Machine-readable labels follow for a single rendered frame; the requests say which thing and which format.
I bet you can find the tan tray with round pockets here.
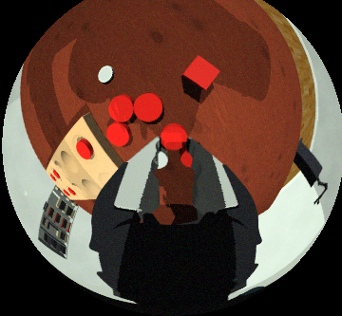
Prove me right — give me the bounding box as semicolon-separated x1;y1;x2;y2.
46;112;123;199

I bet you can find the red cube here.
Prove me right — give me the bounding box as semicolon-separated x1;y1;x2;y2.
181;56;219;90

